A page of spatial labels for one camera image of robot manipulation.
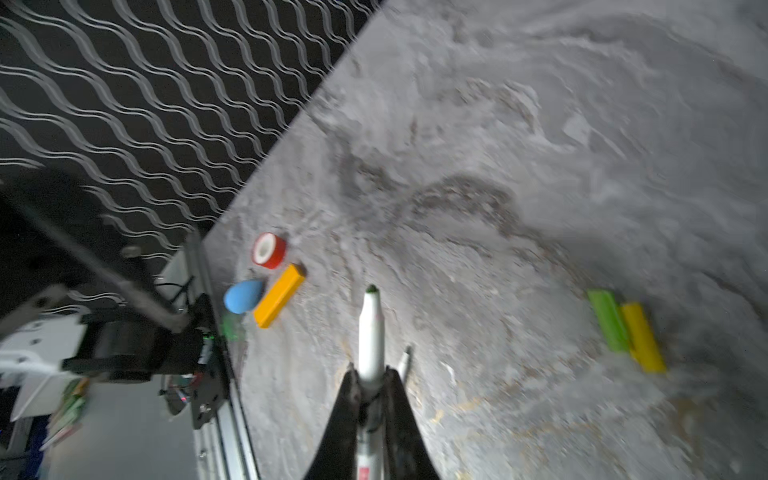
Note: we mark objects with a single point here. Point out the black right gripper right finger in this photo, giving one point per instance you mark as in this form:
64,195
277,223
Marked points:
406,456

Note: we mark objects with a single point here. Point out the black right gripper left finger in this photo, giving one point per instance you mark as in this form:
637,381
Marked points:
335,457

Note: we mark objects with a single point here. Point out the white pen green tip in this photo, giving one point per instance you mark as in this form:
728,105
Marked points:
371,368

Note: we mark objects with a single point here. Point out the yellow pen cap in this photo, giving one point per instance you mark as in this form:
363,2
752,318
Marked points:
644,348

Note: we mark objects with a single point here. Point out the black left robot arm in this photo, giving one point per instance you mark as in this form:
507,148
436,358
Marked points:
61,255

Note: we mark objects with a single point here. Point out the white pen green end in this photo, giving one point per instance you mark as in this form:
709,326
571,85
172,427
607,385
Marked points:
404,364

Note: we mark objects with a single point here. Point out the green pen cap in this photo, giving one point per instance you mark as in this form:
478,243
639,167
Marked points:
608,313

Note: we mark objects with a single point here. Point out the yellow rectangular block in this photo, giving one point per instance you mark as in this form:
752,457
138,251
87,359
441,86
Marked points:
279,295

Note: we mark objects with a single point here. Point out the blue egg-shaped sponge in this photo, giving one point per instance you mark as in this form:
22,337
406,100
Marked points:
243,296

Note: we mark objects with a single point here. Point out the red white tape roll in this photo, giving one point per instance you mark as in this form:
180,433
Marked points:
268,250

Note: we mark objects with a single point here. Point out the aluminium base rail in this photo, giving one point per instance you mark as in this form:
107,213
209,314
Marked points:
220,434

